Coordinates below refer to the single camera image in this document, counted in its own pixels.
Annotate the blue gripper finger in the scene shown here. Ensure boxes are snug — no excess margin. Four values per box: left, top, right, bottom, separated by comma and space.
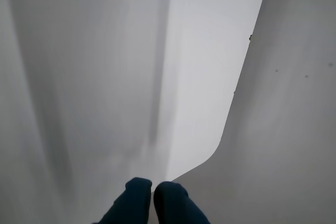
153, 181, 211, 224
99, 177, 153, 224

